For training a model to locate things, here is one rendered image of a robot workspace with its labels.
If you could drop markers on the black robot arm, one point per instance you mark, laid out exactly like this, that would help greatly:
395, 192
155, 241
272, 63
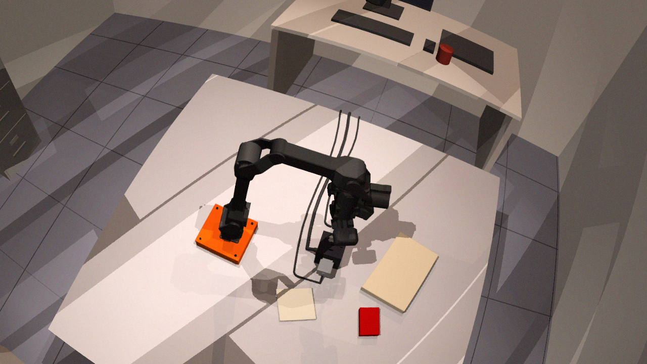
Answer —
349, 175

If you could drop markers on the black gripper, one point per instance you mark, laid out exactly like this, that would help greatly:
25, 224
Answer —
344, 233

